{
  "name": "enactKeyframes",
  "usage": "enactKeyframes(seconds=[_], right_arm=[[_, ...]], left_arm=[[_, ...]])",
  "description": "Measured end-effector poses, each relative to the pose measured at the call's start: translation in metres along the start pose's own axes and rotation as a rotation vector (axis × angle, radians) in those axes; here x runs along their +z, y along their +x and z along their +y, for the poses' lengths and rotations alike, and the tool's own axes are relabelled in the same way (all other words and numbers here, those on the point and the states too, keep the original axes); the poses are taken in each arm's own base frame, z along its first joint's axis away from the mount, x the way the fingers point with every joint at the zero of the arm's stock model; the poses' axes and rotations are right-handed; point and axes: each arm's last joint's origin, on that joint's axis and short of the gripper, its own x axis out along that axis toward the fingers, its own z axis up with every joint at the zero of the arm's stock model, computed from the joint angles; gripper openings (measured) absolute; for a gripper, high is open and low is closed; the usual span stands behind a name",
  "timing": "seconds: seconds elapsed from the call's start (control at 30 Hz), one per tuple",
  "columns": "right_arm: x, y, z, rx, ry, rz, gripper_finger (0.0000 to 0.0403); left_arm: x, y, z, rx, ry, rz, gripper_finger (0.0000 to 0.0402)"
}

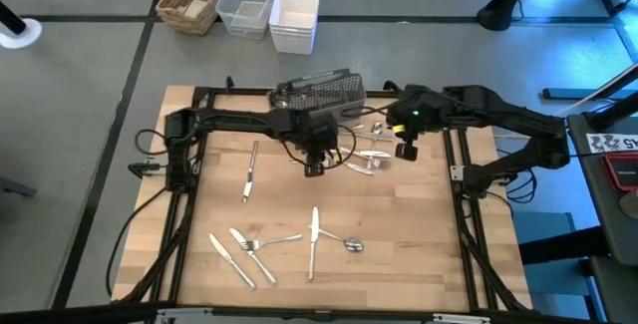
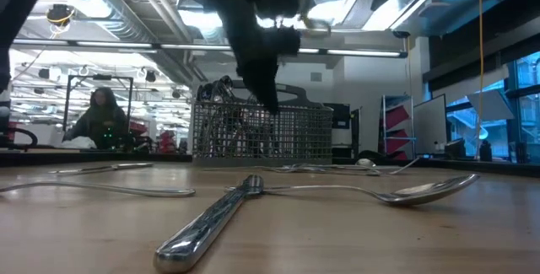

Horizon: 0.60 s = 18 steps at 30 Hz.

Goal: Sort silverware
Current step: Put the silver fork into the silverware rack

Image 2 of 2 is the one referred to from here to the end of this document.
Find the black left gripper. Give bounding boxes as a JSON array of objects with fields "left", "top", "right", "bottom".
[{"left": 185, "top": 0, "right": 303, "bottom": 116}]

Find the grey mesh silverware basket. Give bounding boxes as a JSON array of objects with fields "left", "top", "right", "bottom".
[{"left": 192, "top": 80, "right": 334, "bottom": 168}]

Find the black cabinet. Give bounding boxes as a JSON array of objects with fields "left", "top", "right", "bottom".
[{"left": 332, "top": 102, "right": 352, "bottom": 159}]

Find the shelf rack with red bins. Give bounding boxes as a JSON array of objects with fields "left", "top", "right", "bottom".
[{"left": 381, "top": 94, "right": 417, "bottom": 162}]

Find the whiteboard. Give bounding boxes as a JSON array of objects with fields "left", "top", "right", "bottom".
[{"left": 412, "top": 94, "right": 448, "bottom": 157}]

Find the long ceiling light fixture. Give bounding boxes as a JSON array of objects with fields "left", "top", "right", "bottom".
[{"left": 12, "top": 39, "right": 409, "bottom": 59}]

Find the person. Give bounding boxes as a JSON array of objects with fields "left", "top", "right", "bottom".
[{"left": 62, "top": 87, "right": 130, "bottom": 151}]

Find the white bag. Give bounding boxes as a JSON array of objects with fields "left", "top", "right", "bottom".
[{"left": 62, "top": 136, "right": 98, "bottom": 150}]

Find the black bottle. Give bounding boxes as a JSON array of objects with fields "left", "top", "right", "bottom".
[{"left": 479, "top": 140, "right": 494, "bottom": 162}]

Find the black yellow ceiling reel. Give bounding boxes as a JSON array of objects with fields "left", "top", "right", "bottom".
[{"left": 45, "top": 3, "right": 76, "bottom": 29}]

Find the yellow hanging cord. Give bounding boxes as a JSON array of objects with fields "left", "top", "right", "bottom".
[{"left": 476, "top": 0, "right": 485, "bottom": 161}]

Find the black metal frame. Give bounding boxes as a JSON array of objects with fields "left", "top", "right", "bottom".
[{"left": 62, "top": 74, "right": 134, "bottom": 153}]

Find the black curved hose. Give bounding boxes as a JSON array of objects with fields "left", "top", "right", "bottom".
[{"left": 0, "top": 126, "right": 39, "bottom": 152}]

